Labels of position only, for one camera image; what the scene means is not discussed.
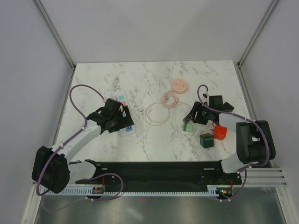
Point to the red cube adapter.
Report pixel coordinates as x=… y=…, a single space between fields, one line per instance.
x=219 y=132

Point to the dark green cube plug adapter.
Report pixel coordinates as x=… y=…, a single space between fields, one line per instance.
x=206 y=140

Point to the grey small charger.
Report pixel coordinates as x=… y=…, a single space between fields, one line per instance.
x=186 y=120

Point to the white cube adapter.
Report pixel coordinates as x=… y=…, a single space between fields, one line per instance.
x=209 y=127

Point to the black cube adapter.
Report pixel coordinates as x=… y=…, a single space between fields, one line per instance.
x=227 y=107

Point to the white slotted cable duct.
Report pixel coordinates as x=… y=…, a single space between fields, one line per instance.
x=96 y=190

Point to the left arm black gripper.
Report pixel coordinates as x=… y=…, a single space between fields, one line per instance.
x=125 y=121

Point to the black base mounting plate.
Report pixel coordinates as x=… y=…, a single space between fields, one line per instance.
x=176 y=175

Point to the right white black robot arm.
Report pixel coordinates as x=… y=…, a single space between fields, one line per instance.
x=254 y=142

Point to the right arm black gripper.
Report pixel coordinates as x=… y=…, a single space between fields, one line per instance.
x=197 y=107

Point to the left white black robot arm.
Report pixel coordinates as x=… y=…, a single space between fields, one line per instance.
x=53 y=168

